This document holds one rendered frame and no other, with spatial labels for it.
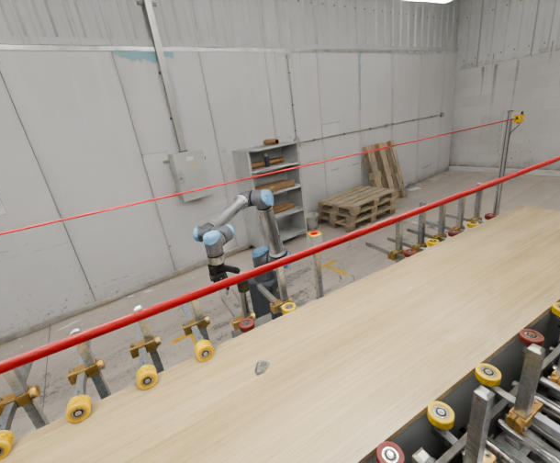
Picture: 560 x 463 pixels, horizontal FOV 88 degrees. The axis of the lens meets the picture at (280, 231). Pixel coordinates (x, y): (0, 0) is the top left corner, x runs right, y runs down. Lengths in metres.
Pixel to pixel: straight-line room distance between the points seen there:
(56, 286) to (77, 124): 1.83
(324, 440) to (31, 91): 3.83
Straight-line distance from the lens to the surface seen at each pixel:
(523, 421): 1.40
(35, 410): 1.78
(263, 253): 2.45
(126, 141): 4.03
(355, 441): 1.17
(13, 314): 4.41
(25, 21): 4.16
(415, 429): 1.39
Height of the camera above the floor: 1.88
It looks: 21 degrees down
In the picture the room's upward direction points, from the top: 8 degrees counter-clockwise
